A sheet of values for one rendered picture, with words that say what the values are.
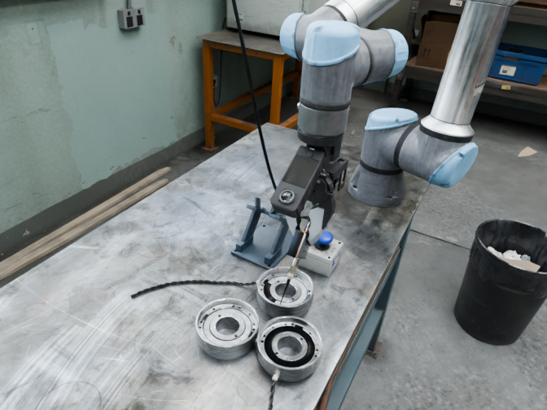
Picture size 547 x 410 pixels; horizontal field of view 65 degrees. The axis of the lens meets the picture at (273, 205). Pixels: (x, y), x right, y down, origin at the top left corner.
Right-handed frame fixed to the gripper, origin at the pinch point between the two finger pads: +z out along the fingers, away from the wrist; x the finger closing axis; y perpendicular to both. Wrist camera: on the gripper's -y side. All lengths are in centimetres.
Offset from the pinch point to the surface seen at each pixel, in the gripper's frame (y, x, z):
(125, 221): -2.7, 43.6, 12.9
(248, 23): 190, 140, 7
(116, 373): -31.3, 14.4, 13.0
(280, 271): 0.2, 4.0, 9.9
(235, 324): -14.2, 4.2, 11.4
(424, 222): 168, 0, 94
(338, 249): 11.5, -3.0, 8.6
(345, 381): 28, -7, 69
